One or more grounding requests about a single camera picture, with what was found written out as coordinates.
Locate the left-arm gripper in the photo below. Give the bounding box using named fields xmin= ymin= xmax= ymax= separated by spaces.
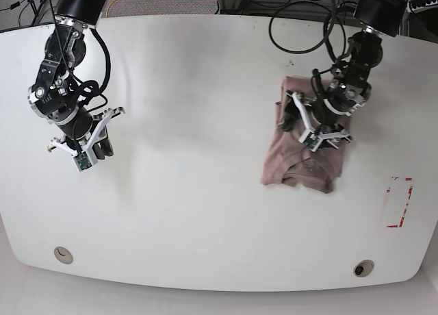
xmin=280 ymin=90 xmax=352 ymax=149

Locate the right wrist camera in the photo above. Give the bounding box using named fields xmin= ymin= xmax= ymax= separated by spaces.
xmin=73 ymin=152 xmax=98 ymax=172

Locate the left table grommet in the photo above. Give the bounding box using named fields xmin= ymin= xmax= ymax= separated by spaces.
xmin=54 ymin=247 xmax=73 ymax=264

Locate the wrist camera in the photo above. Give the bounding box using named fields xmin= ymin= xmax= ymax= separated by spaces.
xmin=298 ymin=131 xmax=323 ymax=152
xmin=73 ymin=152 xmax=98 ymax=172

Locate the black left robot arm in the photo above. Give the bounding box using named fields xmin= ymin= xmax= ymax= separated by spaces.
xmin=280 ymin=0 xmax=409 ymax=152

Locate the dusty pink T-shirt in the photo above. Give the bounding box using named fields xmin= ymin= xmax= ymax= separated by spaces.
xmin=261 ymin=76 xmax=348 ymax=194

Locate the table grommet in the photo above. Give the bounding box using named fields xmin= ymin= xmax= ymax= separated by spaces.
xmin=54 ymin=247 xmax=73 ymax=264
xmin=353 ymin=260 xmax=374 ymax=278

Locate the red tape marking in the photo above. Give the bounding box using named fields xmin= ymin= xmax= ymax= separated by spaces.
xmin=381 ymin=177 xmax=414 ymax=229

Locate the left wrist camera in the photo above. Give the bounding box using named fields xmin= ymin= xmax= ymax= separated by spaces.
xmin=298 ymin=131 xmax=323 ymax=152

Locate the white power strip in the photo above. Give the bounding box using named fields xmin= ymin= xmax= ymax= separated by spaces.
xmin=407 ymin=0 xmax=437 ymax=14

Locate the right table grommet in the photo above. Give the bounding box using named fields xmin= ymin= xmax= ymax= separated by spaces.
xmin=353 ymin=260 xmax=374 ymax=278

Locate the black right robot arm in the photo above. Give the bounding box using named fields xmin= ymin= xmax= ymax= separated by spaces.
xmin=27 ymin=0 xmax=125 ymax=171

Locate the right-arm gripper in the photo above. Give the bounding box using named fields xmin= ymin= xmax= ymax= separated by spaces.
xmin=47 ymin=106 xmax=125 ymax=160

